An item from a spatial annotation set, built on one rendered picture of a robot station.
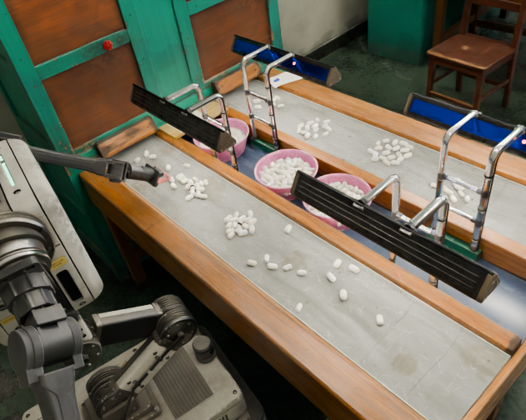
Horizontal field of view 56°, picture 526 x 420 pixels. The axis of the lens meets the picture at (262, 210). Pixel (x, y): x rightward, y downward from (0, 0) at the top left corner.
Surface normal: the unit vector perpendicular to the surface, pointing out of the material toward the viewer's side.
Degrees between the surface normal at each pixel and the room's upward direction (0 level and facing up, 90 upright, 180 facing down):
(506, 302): 0
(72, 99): 90
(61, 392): 56
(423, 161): 0
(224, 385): 0
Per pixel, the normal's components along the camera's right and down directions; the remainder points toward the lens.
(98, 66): 0.66, 0.43
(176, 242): -0.14, -0.74
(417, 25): -0.72, 0.53
